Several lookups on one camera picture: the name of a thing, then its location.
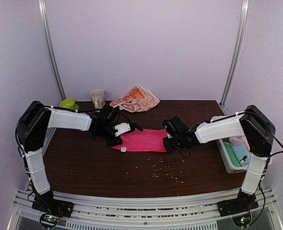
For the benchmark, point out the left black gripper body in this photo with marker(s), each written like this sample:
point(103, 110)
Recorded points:
point(110, 142)

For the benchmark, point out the green rolled towel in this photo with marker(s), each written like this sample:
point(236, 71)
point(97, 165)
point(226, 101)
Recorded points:
point(231, 154)

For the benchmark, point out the aluminium frame post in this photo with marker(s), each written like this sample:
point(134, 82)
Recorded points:
point(50, 48)
point(235, 62)

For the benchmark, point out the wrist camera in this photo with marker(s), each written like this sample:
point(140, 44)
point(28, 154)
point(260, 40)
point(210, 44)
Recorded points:
point(123, 128)
point(175, 127)

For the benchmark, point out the orange patterned towel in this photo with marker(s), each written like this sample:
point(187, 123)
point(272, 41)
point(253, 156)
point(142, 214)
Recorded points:
point(137, 99)

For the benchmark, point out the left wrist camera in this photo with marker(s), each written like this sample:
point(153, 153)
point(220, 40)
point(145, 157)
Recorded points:
point(123, 128)

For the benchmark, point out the pink microfiber towel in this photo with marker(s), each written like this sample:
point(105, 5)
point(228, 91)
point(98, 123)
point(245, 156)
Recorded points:
point(143, 141)

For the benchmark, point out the right aluminium frame post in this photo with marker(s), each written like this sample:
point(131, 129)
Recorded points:
point(235, 62)

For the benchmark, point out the green plastic plate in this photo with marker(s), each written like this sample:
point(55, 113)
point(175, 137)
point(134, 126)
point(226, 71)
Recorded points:
point(75, 107)

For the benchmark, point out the light pink rolled towel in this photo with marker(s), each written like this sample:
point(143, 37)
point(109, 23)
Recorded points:
point(245, 141)

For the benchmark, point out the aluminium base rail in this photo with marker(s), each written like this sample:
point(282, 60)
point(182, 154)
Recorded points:
point(191, 212)

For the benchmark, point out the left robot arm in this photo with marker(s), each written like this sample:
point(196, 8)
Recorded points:
point(30, 134)

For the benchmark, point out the white plastic basket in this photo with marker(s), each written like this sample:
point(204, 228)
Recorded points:
point(230, 168)

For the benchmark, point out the blue cartoon rolled towel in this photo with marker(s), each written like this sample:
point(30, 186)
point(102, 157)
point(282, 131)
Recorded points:
point(239, 149)

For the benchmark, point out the beige ceramic mug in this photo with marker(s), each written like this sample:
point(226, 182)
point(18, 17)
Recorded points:
point(98, 98)

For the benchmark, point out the green plastic bowl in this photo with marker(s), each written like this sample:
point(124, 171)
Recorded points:
point(68, 103)

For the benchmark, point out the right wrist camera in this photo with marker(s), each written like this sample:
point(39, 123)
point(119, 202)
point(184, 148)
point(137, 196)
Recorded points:
point(175, 127)

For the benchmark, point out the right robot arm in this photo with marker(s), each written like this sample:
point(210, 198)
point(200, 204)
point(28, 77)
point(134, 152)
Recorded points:
point(251, 123)

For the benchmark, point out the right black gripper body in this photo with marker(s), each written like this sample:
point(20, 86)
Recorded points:
point(176, 144)

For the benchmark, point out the left aluminium frame post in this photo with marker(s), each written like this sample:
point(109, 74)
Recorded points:
point(50, 48)

